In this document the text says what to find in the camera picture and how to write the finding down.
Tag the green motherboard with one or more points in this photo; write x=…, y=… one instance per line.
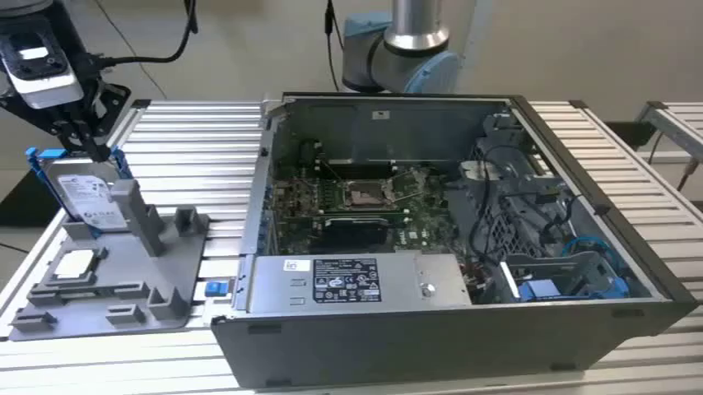
x=424, y=228

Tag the silver metal bracket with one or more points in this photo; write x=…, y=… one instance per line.
x=476, y=170

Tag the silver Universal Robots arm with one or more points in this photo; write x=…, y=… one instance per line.
x=416, y=37

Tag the black graphics card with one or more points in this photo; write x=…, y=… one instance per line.
x=354, y=234

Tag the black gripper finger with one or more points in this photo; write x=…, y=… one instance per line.
x=103, y=146
x=74, y=133

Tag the blue plastic block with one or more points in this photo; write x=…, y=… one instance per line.
x=538, y=289

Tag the black expansion slot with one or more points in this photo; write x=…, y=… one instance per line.
x=362, y=212

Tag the blue case latch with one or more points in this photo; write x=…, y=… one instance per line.
x=216, y=288

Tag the silver CPU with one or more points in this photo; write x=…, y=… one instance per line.
x=79, y=263

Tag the black RAM slots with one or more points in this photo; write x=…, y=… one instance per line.
x=357, y=169

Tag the grey parts rack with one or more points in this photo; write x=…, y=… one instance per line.
x=138, y=267

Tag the silver power supply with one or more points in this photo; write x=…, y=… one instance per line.
x=276, y=288

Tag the CPU socket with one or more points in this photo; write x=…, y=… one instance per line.
x=365, y=193

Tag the open black PC case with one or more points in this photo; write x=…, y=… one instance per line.
x=418, y=349

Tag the thin metal locking lever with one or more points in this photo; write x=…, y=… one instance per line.
x=336, y=170

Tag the hard disk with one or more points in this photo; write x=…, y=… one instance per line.
x=83, y=189

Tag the grey metal disk bay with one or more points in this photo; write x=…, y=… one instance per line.
x=528, y=205

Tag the metal slat side table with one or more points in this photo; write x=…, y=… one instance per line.
x=678, y=119

